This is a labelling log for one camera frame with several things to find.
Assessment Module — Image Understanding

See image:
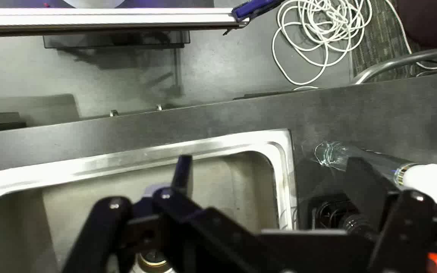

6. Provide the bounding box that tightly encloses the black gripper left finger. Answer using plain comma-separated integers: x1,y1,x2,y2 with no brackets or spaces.
61,153,281,273

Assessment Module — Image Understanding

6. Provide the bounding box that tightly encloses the clear bottle with white cap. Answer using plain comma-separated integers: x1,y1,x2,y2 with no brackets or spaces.
313,140,437,207

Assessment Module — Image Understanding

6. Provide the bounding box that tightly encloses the aluminium cart rail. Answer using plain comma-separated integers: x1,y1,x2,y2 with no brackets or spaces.
0,6,254,37

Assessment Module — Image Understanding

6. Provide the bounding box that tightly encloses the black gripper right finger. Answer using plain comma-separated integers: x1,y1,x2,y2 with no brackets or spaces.
343,157,437,273

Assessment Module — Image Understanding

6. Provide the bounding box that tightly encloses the dark maroon chair seat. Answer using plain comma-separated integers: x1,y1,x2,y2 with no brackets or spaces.
398,0,437,50

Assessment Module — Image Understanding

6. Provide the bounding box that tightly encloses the metal chair leg tube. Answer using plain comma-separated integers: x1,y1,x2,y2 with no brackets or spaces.
353,44,437,85

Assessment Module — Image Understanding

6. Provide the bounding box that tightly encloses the white coiled cable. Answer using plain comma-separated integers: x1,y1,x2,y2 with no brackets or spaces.
271,0,437,88

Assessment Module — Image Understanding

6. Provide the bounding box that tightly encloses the black dish rack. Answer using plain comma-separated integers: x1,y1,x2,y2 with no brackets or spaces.
296,157,437,273

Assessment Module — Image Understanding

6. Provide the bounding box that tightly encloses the stainless steel sink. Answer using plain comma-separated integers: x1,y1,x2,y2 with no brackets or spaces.
0,128,301,273

